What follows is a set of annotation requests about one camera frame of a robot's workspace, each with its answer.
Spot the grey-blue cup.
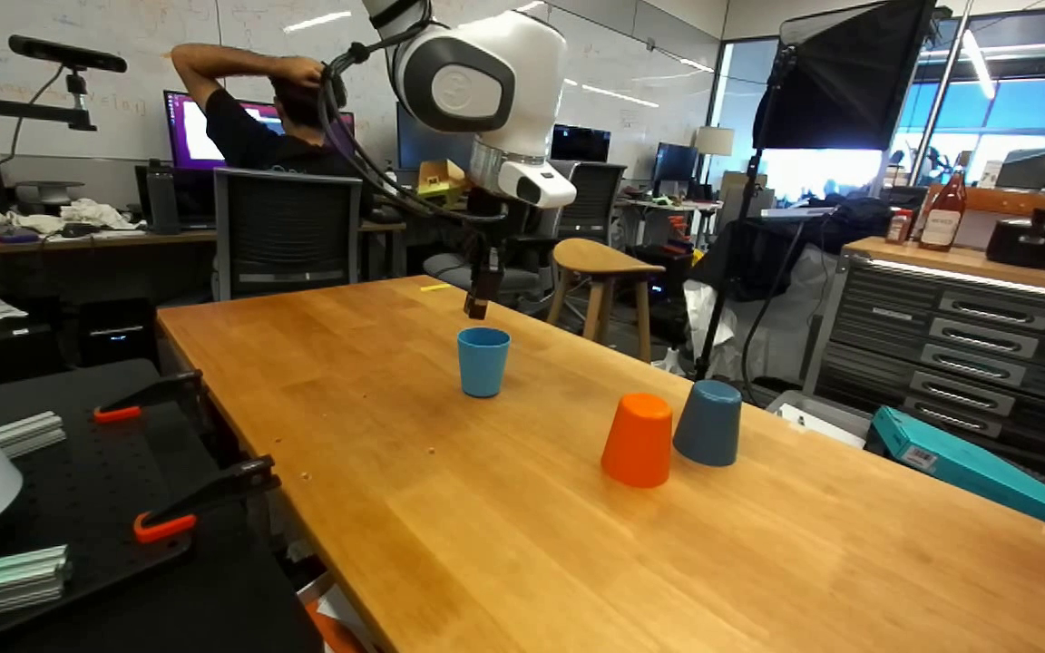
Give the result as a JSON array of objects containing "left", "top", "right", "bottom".
[{"left": 670, "top": 376, "right": 748, "bottom": 471}]

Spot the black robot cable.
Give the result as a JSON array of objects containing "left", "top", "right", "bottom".
[{"left": 314, "top": 38, "right": 485, "bottom": 228}]

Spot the small black box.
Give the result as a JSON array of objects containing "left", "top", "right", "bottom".
[{"left": 984, "top": 206, "right": 1045, "bottom": 274}]

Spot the orange-handled black clamp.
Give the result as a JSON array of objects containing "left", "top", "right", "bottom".
[
  {"left": 126, "top": 455, "right": 280, "bottom": 548},
  {"left": 90, "top": 368, "right": 206, "bottom": 427}
]

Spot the white cloth pile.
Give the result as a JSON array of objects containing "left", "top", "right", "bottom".
[{"left": 0, "top": 196, "right": 142, "bottom": 242}]

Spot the orange cup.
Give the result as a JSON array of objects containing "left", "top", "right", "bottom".
[{"left": 598, "top": 387, "right": 680, "bottom": 493}]

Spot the grey drawer cabinet wood top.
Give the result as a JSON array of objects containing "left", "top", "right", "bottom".
[{"left": 818, "top": 234, "right": 1045, "bottom": 467}]

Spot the wooden stool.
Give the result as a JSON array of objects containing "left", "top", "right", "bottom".
[{"left": 546, "top": 236, "right": 669, "bottom": 368}]

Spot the person in black shirt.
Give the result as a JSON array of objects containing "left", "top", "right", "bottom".
[{"left": 166, "top": 39, "right": 362, "bottom": 182}]

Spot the light blue cup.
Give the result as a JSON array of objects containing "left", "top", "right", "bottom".
[{"left": 454, "top": 323, "right": 516, "bottom": 402}]

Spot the purple screen monitor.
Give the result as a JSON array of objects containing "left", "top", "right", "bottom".
[{"left": 160, "top": 87, "right": 298, "bottom": 173}]

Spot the teal case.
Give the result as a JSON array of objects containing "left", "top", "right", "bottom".
[{"left": 867, "top": 402, "right": 1045, "bottom": 552}]

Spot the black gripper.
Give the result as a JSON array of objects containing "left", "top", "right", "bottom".
[{"left": 462, "top": 199, "right": 512, "bottom": 311}]

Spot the black softbox light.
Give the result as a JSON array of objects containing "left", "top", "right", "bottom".
[{"left": 695, "top": 0, "right": 939, "bottom": 381}]

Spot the red white can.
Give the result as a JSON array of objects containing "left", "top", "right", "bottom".
[{"left": 886, "top": 205, "right": 921, "bottom": 246}]

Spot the orange label bottle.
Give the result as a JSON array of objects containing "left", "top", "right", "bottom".
[{"left": 913, "top": 172, "right": 968, "bottom": 256}]

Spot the grey office chair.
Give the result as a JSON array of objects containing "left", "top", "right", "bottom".
[{"left": 212, "top": 168, "right": 366, "bottom": 300}]

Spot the short aluminium extrusion bar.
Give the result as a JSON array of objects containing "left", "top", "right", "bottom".
[{"left": 0, "top": 407, "right": 69, "bottom": 463}]

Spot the grey storage box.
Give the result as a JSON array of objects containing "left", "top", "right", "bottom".
[{"left": 765, "top": 387, "right": 877, "bottom": 455}]

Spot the black camera bar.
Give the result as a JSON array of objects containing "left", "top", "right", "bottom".
[{"left": 3, "top": 32, "right": 99, "bottom": 75}]

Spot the white table lamp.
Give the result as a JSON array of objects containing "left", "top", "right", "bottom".
[{"left": 690, "top": 125, "right": 740, "bottom": 164}]

